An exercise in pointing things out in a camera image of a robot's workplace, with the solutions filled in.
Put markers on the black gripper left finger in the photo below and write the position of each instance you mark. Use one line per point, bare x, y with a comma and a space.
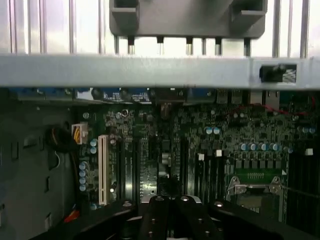
157, 220

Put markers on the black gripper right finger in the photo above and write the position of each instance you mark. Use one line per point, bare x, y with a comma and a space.
190, 220

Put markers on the CPU socket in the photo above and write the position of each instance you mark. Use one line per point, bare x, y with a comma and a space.
255, 190

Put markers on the white expansion slot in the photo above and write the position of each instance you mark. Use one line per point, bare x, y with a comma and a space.
103, 170

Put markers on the green motherboard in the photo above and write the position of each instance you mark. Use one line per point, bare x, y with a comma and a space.
212, 125

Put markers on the white power connector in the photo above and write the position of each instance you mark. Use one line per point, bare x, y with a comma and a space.
79, 132

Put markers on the black RAM slot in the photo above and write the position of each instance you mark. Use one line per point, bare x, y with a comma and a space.
311, 187

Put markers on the grey power supply unit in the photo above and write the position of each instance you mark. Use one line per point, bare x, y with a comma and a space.
30, 175

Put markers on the black open PC case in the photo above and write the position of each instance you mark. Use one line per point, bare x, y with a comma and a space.
125, 71

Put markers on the grey plastic parts rack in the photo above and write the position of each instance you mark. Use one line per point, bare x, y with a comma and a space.
187, 22

